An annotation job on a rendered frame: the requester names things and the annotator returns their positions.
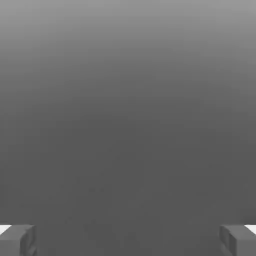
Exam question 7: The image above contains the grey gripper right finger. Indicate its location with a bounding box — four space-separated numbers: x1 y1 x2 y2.
218 224 256 256

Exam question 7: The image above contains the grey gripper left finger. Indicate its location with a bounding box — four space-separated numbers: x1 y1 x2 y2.
0 224 38 256

